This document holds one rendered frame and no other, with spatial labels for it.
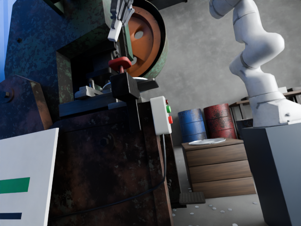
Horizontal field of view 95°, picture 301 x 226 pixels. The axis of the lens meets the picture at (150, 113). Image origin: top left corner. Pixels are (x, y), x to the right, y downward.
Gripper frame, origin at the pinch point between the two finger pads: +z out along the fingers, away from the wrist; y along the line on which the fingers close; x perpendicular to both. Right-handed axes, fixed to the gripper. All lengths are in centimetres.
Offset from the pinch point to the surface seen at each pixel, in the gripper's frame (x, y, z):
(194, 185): -48, 65, 63
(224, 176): -65, 67, 51
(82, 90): 13.8, 8.6, 22.7
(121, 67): -6.8, -0.3, 12.8
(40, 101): 34.9, 8.2, 33.0
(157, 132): -23.7, 6.2, 30.5
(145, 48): 19, 69, -32
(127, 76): -11.2, -2.2, 15.8
